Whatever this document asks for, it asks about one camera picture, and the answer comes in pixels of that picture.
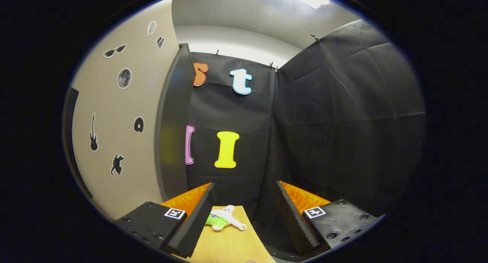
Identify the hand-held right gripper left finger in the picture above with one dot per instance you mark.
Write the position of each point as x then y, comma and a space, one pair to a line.
194, 221

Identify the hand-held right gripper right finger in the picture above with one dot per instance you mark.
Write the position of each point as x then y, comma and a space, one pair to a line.
295, 221

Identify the beige cabinet door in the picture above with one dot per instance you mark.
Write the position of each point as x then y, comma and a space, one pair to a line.
145, 87

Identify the green white toy figure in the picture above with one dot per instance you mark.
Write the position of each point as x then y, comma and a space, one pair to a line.
225, 217

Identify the black backdrop cloth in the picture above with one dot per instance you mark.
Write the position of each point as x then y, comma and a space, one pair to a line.
324, 103

